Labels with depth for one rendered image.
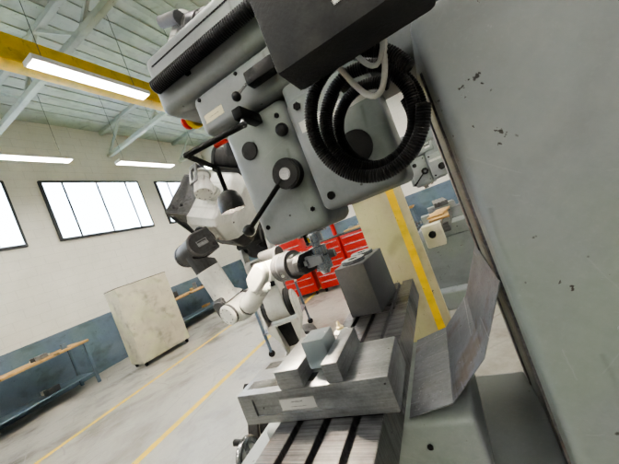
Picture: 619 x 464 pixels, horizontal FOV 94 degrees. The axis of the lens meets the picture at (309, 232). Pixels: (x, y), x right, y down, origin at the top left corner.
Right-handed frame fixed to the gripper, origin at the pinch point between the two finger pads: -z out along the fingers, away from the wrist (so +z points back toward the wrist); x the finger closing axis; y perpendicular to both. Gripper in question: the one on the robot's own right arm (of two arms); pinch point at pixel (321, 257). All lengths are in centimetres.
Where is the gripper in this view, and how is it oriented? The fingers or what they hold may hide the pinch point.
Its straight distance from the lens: 79.4
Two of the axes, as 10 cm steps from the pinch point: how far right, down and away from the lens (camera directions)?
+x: 6.4, -2.5, 7.3
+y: 3.5, 9.4, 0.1
